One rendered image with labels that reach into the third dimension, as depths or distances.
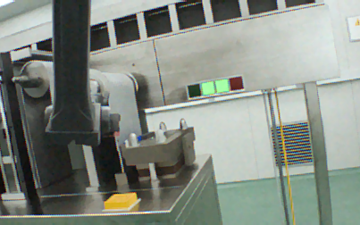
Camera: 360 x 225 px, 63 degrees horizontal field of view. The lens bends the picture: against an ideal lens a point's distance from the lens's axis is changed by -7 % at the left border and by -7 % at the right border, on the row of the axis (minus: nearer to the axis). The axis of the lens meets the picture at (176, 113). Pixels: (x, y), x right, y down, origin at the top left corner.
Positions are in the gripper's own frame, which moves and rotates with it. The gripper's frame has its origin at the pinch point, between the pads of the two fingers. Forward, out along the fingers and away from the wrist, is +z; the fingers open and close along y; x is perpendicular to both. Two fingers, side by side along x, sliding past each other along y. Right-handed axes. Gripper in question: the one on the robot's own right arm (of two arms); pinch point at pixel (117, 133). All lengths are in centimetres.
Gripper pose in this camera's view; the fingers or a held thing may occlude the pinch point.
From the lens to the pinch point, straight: 113.1
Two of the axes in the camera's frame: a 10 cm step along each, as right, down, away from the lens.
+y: 9.5, -1.5, -2.7
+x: -0.2, -9.0, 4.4
